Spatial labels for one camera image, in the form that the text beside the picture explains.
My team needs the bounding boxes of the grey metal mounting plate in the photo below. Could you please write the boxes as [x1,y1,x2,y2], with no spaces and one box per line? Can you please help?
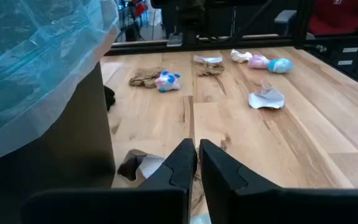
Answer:
[166,32,183,47]

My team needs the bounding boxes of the white tissue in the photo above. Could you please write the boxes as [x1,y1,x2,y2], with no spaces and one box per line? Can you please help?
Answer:
[230,49,254,63]

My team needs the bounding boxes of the black tripod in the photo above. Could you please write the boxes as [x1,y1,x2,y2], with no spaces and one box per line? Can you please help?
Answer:
[116,0,145,42]

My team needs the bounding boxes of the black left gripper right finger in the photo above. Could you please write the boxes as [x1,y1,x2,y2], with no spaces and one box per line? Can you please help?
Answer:
[198,138,358,224]

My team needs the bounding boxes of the blue pink white wrapper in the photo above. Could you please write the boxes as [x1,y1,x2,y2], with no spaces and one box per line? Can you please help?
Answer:
[154,70,181,93]

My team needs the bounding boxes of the black crumpled item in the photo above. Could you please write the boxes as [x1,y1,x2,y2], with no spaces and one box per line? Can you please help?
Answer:
[103,85,117,112]

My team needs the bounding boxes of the pink wrapper ball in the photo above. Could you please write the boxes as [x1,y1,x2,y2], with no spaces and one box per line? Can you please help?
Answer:
[247,54,272,70]

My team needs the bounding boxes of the black plastic trash bin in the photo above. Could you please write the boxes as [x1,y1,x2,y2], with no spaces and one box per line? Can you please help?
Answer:
[0,60,117,224]

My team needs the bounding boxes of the white printed paper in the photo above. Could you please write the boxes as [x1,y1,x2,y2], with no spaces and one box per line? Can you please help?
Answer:
[248,80,286,110]

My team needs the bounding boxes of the grey chair armrest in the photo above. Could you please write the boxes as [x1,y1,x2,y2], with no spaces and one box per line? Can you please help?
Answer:
[273,9,298,35]

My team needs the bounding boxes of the small brown paper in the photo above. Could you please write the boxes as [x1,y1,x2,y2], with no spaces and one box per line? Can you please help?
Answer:
[196,63,226,78]

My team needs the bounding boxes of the white paper scrap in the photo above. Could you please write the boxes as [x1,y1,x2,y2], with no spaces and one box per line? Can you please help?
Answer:
[193,54,224,65]

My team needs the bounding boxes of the red cloth with white print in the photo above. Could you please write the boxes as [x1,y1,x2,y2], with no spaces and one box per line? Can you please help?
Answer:
[308,0,358,35]

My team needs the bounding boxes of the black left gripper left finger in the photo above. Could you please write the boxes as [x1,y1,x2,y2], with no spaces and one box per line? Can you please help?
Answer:
[20,138,198,224]

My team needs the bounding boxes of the blue wrapper ball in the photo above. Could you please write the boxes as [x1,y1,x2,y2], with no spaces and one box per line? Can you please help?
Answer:
[268,58,294,75]

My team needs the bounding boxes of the blue trash bag tan drawstrings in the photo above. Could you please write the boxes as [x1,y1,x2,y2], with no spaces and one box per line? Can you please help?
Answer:
[0,0,121,169]

